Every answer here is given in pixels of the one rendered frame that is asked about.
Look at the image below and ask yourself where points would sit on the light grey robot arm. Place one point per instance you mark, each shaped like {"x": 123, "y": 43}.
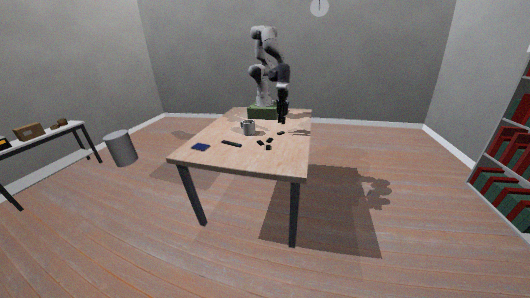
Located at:
{"x": 279, "y": 74}

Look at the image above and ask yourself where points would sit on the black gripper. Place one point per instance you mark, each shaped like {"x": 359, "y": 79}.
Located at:
{"x": 282, "y": 105}

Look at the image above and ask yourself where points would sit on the grey mug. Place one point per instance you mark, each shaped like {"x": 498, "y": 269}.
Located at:
{"x": 249, "y": 129}

